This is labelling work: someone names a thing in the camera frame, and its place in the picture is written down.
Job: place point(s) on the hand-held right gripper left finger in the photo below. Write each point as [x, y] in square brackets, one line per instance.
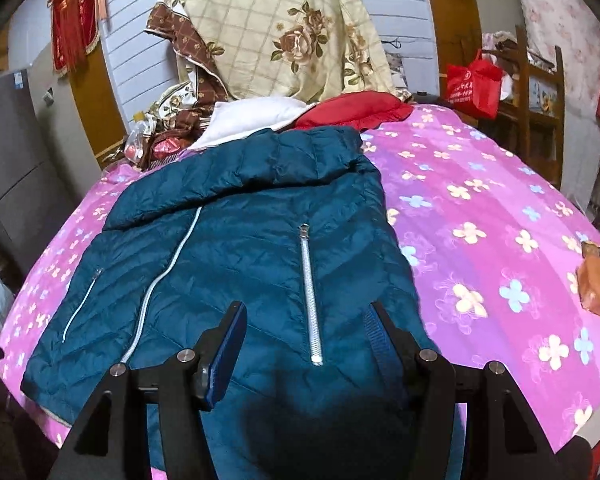
[225, 355]

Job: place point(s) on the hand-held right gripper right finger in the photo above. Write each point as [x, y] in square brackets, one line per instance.
[377, 345]

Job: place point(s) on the teal quilted jacket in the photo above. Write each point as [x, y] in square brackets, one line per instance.
[260, 230]

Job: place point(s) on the pink floral bed sheet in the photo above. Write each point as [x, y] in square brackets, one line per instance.
[480, 260]

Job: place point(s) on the red plastic packet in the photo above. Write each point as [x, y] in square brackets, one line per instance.
[167, 149]

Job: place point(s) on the brown snack packet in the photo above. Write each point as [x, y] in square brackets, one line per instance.
[597, 280]

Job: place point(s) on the white pillow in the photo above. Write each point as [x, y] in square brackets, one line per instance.
[245, 120]

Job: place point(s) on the red garment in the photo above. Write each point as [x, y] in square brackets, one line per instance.
[350, 110]

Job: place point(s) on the red shopping bag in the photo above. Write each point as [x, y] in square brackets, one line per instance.
[472, 87]

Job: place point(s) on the grey refrigerator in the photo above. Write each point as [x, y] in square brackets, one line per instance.
[20, 160]

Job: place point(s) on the wooden chair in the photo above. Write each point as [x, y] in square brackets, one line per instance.
[555, 110]

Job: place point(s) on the brown floral bed cover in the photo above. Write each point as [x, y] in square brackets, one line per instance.
[180, 25]

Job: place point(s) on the cream floral quilt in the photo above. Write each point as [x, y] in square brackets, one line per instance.
[260, 10]

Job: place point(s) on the pale floral curtain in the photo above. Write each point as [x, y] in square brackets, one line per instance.
[565, 35]

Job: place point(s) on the red tasselled banner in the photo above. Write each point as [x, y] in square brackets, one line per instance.
[75, 20]

